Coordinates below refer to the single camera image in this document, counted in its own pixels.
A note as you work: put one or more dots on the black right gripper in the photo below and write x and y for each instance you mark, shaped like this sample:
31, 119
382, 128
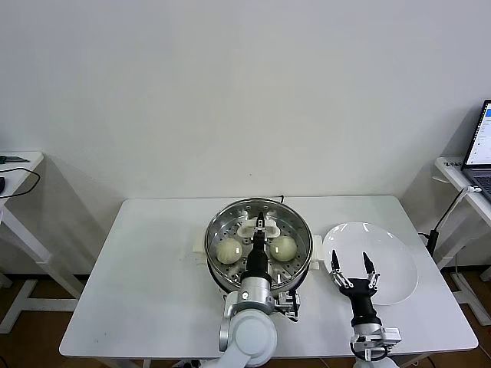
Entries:
362, 297

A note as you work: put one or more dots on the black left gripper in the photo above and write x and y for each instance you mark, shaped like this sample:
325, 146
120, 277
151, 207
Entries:
257, 257

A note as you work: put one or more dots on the round glass pot lid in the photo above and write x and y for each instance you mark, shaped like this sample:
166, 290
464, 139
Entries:
245, 230

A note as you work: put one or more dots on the white steamed baozi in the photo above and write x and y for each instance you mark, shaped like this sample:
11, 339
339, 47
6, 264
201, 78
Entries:
284, 248
228, 251

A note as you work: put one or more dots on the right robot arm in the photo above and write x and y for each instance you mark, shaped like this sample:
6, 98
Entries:
370, 329

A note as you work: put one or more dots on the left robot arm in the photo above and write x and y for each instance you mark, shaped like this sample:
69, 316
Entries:
253, 329

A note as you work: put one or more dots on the stainless steel steamer basket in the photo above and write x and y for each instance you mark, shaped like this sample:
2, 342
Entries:
295, 282

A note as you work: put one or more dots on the white round plate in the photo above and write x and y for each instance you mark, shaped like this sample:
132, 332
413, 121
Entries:
391, 260

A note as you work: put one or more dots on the white laptop side table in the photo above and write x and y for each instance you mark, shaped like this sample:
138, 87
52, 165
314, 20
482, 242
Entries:
450, 168

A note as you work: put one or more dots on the grey open laptop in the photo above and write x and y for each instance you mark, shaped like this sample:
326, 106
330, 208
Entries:
483, 134

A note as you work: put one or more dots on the green and black tool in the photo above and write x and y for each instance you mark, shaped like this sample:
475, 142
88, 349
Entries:
13, 158

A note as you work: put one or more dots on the black computer mouse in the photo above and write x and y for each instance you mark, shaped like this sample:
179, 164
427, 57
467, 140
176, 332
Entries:
2, 185

